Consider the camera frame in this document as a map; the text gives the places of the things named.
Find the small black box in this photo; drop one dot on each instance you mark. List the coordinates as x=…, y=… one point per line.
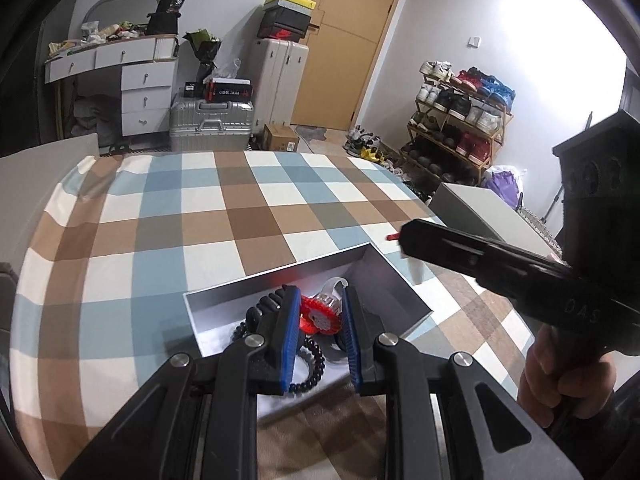
x=194, y=90

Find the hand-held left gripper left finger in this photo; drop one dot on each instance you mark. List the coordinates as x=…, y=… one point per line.
x=290, y=345

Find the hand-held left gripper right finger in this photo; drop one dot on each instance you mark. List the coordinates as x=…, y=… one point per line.
x=352, y=345

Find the pile of loose shoes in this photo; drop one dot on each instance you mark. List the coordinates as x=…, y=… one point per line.
x=365, y=147

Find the grey cloth pile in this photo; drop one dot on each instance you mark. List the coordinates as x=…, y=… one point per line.
x=92, y=117

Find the wooden shoe rack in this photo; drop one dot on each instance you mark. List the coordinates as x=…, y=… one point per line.
x=495, y=147

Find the white dressing desk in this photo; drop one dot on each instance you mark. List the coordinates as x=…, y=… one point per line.
x=145, y=80

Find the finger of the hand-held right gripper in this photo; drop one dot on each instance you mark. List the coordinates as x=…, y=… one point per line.
x=465, y=255

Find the wooden door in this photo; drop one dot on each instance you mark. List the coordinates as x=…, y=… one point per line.
x=350, y=45

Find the silver suitcase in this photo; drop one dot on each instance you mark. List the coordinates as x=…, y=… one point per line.
x=210, y=125

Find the pile of desk clutter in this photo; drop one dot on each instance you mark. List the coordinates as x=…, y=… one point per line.
x=107, y=32

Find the brown cardboard box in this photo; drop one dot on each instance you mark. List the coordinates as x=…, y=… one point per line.
x=280, y=139

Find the black wrapped flower bouquet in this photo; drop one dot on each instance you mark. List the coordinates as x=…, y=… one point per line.
x=205, y=52

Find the white upright suitcase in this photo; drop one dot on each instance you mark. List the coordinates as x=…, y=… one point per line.
x=277, y=85

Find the black and red shoe box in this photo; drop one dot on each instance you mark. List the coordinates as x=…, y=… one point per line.
x=280, y=34

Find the dark wardrobe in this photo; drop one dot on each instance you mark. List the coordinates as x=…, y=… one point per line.
x=632, y=85

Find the clear plastic bag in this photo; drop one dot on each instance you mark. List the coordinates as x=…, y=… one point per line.
x=230, y=69

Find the arched mirror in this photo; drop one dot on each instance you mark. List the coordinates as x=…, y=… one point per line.
x=125, y=10

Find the person's right hand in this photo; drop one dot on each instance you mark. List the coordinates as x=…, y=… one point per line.
x=565, y=385

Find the grey cardboard box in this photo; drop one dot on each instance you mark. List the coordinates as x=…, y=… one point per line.
x=390, y=290

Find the purple bag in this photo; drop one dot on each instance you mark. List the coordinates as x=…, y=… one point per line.
x=502, y=185

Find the small red hair clip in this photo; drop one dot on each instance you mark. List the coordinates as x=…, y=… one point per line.
x=392, y=237

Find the red flower hair accessory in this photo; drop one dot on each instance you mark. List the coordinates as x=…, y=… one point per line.
x=317, y=312

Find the rows of sneakers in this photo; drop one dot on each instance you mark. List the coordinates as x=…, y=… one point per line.
x=470, y=105

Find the black bag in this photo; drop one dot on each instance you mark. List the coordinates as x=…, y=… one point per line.
x=167, y=12

